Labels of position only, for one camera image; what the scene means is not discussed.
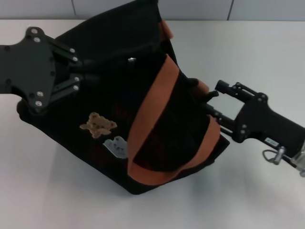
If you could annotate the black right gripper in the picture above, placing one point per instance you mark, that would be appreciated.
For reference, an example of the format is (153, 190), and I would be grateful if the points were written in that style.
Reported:
(262, 121)

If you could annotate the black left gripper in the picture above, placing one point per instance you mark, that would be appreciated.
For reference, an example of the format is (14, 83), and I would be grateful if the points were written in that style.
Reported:
(28, 69)

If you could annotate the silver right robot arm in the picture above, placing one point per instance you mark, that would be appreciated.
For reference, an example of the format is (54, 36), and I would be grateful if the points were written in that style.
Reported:
(300, 157)

